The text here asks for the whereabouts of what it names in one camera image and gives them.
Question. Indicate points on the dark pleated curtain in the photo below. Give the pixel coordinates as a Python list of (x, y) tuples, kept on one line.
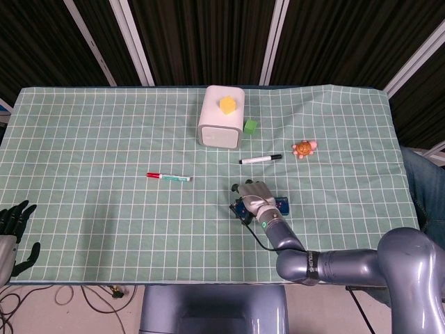
[(208, 35)]

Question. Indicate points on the white frame post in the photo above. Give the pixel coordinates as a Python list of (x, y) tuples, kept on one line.
[(417, 59), (90, 43), (133, 45), (274, 38)]

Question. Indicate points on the grey-blue robot torso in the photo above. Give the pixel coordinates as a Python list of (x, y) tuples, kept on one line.
[(208, 306)]

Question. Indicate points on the orange pink turtle toy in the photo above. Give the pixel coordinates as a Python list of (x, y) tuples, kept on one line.
[(303, 148)]

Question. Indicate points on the person's leg in jeans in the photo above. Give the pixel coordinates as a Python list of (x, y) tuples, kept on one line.
[(424, 181)]

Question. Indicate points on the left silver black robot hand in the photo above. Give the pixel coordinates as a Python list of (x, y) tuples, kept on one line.
[(7, 250)]

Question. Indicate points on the green cube block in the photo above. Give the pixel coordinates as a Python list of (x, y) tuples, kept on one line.
[(250, 127)]

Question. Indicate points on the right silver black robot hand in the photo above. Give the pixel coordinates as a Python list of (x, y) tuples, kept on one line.
[(255, 198)]

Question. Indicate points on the blue glasses case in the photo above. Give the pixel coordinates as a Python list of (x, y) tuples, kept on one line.
[(282, 205)]

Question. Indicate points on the white cube cabinet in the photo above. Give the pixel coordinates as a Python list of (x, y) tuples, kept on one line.
[(212, 104)]

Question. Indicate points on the green white checkered tablecloth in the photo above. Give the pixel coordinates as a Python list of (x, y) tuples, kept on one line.
[(104, 139)]

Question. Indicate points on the white marker black cap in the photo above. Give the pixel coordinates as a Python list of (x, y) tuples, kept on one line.
[(259, 159)]

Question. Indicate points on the green marker red cap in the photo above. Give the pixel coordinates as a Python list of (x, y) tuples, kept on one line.
[(170, 177)]

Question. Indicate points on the yellow cube block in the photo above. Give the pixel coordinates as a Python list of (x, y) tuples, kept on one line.
[(227, 106)]

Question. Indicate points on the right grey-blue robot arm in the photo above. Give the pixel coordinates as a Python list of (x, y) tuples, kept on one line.
[(347, 268)]

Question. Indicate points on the black yellow power plug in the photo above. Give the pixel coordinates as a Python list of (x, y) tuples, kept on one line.
[(117, 291)]

